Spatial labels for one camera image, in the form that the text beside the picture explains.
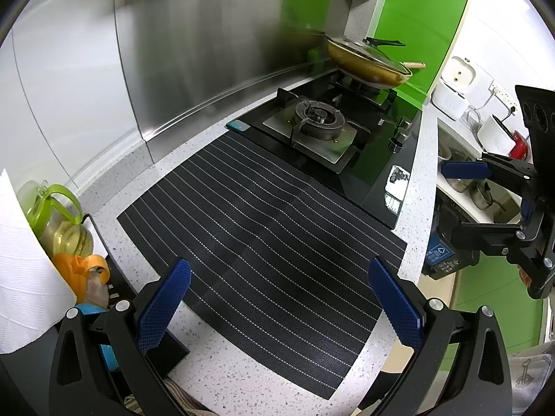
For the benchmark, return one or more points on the black striped placemat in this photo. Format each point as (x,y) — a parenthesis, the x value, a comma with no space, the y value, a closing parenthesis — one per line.
(279,262)

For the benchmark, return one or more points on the white paper towel roll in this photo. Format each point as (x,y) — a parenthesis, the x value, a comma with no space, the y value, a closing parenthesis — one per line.
(34,296)

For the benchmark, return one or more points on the frying pan with lid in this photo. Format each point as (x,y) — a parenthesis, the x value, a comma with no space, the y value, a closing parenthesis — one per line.
(365,62)

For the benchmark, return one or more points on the white stove label sticker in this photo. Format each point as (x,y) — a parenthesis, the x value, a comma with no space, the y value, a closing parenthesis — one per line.
(396,188)

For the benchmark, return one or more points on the white kitchen shelf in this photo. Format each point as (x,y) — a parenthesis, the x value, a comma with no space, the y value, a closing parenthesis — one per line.
(460,140)

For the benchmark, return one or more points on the person's left hand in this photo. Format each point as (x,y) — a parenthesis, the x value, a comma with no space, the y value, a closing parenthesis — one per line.
(525,279)

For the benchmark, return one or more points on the small teal box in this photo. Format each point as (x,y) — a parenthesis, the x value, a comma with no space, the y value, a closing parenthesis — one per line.
(237,125)

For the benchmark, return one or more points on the white rice cooker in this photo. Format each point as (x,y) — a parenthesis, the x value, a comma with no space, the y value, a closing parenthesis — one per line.
(461,85)

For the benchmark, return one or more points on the striped cloth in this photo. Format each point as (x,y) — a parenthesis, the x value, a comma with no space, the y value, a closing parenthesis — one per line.
(189,405)

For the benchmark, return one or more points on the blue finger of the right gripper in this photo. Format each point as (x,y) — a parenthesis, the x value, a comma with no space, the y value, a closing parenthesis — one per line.
(481,236)
(465,170)

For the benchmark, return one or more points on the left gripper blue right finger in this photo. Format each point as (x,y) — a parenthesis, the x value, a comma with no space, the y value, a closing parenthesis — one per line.
(405,316)

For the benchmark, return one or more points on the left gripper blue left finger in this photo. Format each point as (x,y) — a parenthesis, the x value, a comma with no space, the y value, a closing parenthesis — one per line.
(155,313)

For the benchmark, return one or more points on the blue cup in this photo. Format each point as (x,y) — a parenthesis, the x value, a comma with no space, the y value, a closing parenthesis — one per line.
(108,352)

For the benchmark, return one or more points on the green lidded glass pitcher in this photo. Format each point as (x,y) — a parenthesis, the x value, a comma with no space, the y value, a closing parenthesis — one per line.
(56,218)

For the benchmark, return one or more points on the black gas stove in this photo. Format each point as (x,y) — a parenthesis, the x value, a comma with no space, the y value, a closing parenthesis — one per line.
(343,133)

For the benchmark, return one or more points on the white pot red handle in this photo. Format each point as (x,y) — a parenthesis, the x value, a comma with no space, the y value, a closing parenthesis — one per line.
(494,137)

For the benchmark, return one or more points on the blue black pedal bin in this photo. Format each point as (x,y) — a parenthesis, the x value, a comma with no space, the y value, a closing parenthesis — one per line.
(442,258)

